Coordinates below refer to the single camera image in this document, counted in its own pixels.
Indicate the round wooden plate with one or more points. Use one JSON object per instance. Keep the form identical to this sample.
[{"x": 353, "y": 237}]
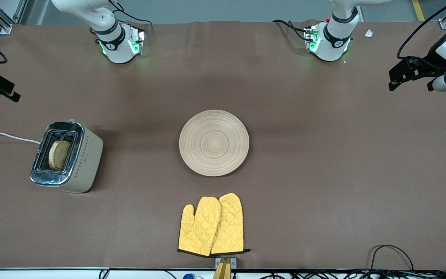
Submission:
[{"x": 214, "y": 143}]

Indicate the cream and chrome toaster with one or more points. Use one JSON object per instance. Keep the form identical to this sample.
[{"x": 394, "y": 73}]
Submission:
[{"x": 85, "y": 159}]

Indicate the brown toast slice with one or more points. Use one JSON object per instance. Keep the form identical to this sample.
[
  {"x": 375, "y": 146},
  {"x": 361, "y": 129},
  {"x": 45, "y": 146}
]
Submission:
[{"x": 59, "y": 155}]

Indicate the yellow quilted oven mitt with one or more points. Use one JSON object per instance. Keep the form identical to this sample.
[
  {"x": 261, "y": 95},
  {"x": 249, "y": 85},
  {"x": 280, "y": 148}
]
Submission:
[
  {"x": 230, "y": 224},
  {"x": 198, "y": 228}
]

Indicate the small blue object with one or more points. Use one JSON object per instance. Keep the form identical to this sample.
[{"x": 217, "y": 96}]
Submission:
[{"x": 189, "y": 276}]

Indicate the brown table cover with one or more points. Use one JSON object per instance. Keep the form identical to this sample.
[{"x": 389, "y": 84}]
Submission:
[{"x": 285, "y": 97}]

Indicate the small white paper scrap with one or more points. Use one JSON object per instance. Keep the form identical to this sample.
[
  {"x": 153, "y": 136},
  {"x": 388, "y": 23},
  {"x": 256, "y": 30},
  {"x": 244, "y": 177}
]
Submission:
[{"x": 369, "y": 33}]

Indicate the wooden and metal bracket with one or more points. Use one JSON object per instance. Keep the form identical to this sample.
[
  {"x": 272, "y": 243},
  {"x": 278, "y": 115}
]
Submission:
[{"x": 223, "y": 267}]

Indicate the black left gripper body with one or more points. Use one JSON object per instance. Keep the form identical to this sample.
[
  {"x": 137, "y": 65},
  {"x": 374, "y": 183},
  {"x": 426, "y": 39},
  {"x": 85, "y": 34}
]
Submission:
[{"x": 433, "y": 55}]

